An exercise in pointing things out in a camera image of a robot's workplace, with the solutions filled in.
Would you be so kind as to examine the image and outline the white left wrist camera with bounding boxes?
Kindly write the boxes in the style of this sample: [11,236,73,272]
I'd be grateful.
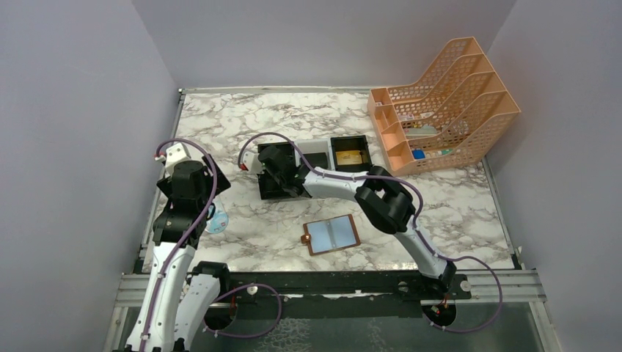
[164,142,191,173]

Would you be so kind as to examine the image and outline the black right tray box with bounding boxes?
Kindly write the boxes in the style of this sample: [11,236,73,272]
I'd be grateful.
[330,135,373,172]

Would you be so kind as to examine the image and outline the white middle tray box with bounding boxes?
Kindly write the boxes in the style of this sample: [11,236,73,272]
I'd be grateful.
[294,138,335,170]

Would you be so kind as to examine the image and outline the black left tray box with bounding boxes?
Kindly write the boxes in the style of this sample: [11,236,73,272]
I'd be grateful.
[258,142,302,200]

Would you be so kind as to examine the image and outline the black cards in tray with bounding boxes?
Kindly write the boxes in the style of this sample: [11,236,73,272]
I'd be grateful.
[304,153,329,169]

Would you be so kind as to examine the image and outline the black tray box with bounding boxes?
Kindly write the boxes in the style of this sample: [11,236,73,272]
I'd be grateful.
[258,142,302,200]
[330,135,373,172]

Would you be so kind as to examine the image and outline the gold card in tray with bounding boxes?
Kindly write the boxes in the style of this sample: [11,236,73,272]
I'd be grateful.
[335,150,364,166]

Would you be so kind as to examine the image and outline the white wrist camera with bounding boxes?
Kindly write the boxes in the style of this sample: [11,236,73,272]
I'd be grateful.
[240,150,263,174]
[164,142,191,173]

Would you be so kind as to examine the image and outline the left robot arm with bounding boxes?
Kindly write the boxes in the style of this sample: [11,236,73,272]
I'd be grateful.
[122,151,230,351]

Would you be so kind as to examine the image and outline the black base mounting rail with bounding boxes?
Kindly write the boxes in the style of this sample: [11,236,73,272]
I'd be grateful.
[225,270,472,319]

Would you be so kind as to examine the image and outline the blue correction tape blister pack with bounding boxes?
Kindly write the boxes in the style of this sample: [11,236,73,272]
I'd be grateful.
[205,196,229,234]

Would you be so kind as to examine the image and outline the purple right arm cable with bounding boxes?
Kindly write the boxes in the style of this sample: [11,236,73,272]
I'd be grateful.
[237,132,504,336]

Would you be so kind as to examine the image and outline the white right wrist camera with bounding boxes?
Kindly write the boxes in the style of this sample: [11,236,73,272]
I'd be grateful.
[240,150,263,174]

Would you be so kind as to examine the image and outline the brown leather card holder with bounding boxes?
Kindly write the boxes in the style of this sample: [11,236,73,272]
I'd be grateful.
[300,214,361,256]

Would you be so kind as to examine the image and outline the orange plastic file organizer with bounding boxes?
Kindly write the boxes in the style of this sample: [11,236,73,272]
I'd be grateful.
[367,37,521,176]

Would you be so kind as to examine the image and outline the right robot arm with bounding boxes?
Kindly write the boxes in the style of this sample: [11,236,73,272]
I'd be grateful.
[258,146,456,294]

